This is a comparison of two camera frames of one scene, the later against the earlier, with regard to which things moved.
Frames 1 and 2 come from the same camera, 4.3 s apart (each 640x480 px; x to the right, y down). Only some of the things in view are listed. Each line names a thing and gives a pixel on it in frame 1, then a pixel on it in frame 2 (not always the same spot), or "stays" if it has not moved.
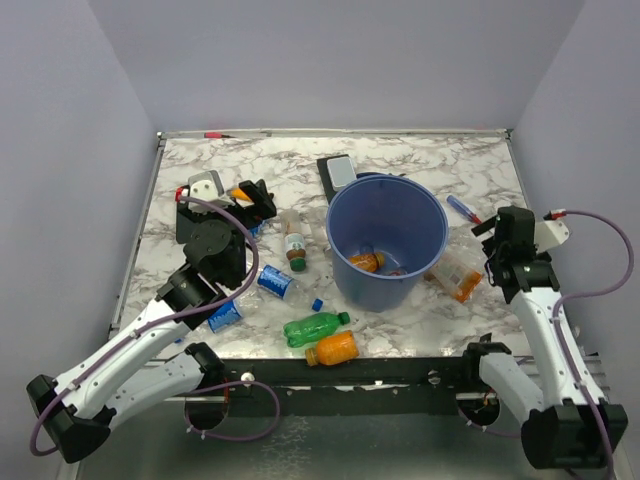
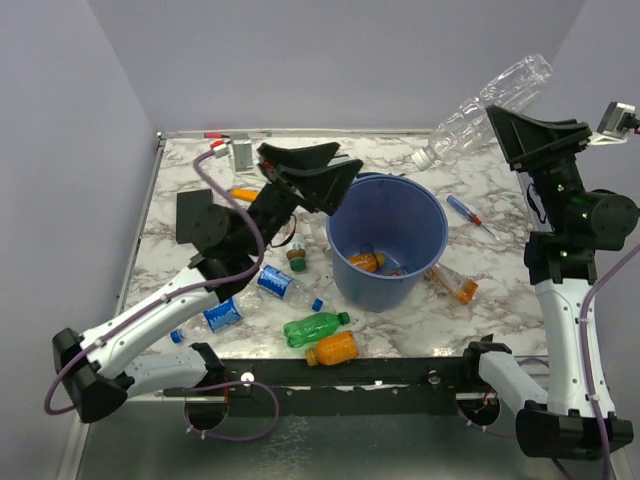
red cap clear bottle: (397, 273) stays
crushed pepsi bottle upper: (277, 283) stays
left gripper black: (263, 206) → (323, 188)
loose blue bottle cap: (317, 305) stays
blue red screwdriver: (463, 209) stays
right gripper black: (485, 227) → (526, 141)
